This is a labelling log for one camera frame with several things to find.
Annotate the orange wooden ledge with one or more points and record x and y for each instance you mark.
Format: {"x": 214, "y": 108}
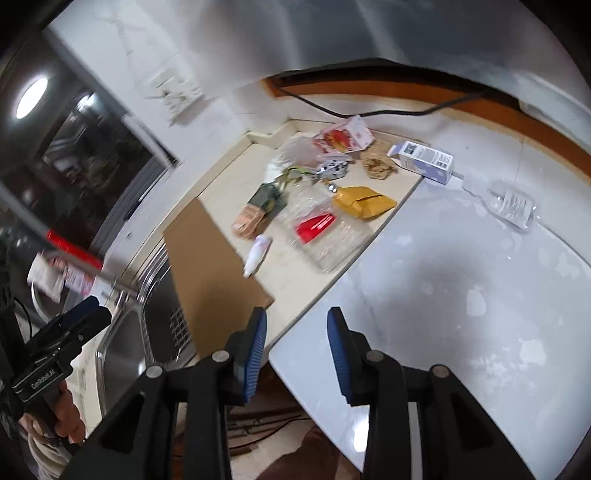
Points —
{"x": 531, "y": 127}

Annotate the brown packet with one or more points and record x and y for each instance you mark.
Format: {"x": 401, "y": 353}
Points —
{"x": 249, "y": 224}

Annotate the red and white carton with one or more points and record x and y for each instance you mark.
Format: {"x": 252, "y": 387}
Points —
{"x": 344, "y": 136}

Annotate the grey plastic sheet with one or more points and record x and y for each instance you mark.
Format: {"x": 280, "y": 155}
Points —
{"x": 369, "y": 32}

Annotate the white and purple carton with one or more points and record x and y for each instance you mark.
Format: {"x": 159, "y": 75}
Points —
{"x": 422, "y": 161}

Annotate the clear plastic bag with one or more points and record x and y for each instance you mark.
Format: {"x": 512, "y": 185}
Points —
{"x": 337, "y": 244}

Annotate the clear plastic water bottle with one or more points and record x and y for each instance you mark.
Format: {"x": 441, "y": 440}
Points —
{"x": 510, "y": 205}

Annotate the steel sink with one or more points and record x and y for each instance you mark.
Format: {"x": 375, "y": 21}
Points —
{"x": 122, "y": 350}

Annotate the small white plastic bottle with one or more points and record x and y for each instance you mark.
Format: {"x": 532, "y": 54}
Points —
{"x": 258, "y": 254}

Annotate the brown cracker bag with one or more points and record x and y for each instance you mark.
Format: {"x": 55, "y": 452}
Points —
{"x": 378, "y": 161}

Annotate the brown cardboard sheet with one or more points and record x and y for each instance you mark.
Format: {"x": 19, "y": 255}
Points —
{"x": 207, "y": 277}

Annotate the person's left hand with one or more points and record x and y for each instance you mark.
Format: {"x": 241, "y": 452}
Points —
{"x": 69, "y": 415}

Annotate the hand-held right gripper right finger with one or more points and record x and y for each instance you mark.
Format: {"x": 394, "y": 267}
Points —
{"x": 337, "y": 355}

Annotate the olive green wrapper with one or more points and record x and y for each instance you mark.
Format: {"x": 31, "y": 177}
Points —
{"x": 293, "y": 174}

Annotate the black and white patterned wrapper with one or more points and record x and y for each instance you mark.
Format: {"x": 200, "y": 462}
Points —
{"x": 333, "y": 168}

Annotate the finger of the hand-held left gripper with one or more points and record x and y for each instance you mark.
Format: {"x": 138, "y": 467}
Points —
{"x": 78, "y": 327}
{"x": 83, "y": 308}

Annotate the white wall socket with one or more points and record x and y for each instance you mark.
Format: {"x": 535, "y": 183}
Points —
{"x": 173, "y": 94}

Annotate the person's left forearm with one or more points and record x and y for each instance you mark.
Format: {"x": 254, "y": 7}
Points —
{"x": 46, "y": 457}

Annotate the crumpled clear plastic wrap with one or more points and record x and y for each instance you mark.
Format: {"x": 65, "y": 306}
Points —
{"x": 295, "y": 152}

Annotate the window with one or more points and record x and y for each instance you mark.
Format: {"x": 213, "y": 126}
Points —
{"x": 78, "y": 161}

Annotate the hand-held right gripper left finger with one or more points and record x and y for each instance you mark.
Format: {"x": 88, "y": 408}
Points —
{"x": 256, "y": 355}

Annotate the yellow packet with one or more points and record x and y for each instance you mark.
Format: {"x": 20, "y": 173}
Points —
{"x": 364, "y": 203}

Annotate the green packet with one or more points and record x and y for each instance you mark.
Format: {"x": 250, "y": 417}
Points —
{"x": 265, "y": 199}

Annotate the red packet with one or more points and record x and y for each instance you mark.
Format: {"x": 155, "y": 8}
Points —
{"x": 317, "y": 228}

